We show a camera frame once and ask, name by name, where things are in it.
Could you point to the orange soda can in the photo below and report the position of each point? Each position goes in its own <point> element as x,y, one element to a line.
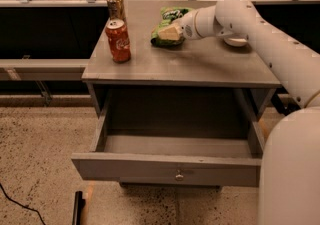
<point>118,39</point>

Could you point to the grey metal railing frame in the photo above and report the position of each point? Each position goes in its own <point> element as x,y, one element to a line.
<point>43,64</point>

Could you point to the gold beverage can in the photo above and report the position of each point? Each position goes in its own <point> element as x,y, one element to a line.
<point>116,9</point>

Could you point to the black floor bar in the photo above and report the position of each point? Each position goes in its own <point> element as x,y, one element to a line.
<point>77,209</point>

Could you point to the grey cabinet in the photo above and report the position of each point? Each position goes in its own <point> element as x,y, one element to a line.
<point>192,70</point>

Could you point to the green rice chip bag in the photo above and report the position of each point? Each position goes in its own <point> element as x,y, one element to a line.
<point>169,15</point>

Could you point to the metal drawer knob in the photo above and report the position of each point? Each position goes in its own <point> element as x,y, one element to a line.
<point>179,176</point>

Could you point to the grey open top drawer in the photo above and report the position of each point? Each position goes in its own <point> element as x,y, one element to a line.
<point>214,142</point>

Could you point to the white paper bowl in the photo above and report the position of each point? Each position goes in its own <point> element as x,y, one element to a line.
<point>235,42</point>

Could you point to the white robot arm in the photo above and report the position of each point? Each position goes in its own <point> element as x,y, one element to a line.
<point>289,188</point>

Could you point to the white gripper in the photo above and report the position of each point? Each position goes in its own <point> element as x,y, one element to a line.
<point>185,26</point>

